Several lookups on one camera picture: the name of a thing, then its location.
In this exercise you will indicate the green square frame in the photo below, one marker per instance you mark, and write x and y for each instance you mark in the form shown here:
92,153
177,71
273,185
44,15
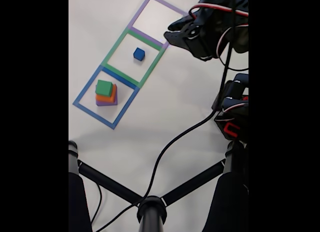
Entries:
120,73

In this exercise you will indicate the large purple cube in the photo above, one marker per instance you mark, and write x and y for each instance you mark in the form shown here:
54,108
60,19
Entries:
107,103

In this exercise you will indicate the small blue cube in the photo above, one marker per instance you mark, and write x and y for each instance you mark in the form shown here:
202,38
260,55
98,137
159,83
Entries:
139,54

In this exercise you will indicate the black tripod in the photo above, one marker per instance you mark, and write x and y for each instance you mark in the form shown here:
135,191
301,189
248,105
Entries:
151,212

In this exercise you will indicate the orange cube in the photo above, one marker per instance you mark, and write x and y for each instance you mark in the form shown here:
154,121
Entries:
105,98

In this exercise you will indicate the blue square frame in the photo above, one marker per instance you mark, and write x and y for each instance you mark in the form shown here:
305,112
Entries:
92,112

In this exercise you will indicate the green cube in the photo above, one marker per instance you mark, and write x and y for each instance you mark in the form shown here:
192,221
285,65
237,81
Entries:
103,87

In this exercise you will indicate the purple square frame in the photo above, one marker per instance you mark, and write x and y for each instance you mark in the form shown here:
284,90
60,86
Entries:
146,35

